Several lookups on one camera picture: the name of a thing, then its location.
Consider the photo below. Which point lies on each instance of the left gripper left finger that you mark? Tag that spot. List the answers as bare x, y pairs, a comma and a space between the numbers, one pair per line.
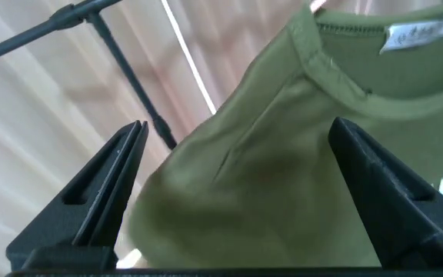
71, 231

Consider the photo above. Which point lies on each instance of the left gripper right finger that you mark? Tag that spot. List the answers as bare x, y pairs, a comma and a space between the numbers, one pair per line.
398, 223

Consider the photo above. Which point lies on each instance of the black clothes rack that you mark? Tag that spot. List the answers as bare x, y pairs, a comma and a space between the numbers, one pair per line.
129, 73

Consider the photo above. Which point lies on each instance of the green long-sleeved shirt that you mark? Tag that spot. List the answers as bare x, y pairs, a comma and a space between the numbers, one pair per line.
264, 154

